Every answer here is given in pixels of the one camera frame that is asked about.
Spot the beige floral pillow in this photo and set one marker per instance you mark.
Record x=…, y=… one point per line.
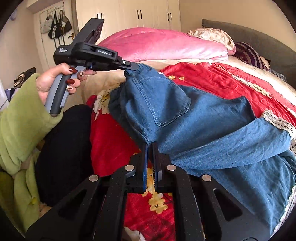
x=215, y=35

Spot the pink satin quilt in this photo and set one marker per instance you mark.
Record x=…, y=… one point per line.
x=141, y=44

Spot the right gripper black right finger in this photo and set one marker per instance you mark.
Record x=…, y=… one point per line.
x=160, y=162

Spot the cream wardrobe with black handles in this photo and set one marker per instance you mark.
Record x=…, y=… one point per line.
x=124, y=14

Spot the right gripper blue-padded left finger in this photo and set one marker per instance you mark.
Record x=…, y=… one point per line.
x=136, y=180

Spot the purple striped pillow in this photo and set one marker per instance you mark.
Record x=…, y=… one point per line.
x=247, y=54

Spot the red floral bedspread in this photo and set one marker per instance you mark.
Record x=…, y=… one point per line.
x=120, y=143

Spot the grey upholstered headboard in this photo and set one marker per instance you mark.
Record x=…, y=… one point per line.
x=281, y=56

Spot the left hand red nails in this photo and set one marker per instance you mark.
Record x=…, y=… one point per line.
x=45, y=81

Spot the blue denim pants lace hem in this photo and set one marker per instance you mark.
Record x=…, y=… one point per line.
x=203, y=143

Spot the green sleeved left forearm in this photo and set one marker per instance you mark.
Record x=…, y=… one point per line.
x=24, y=123

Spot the bags hanging on door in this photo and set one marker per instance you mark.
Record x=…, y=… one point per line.
x=56, y=25

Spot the cream bed sheet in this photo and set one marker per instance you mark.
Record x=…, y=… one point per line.
x=268, y=81

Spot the clothes pile by door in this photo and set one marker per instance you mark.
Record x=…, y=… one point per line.
x=18, y=82

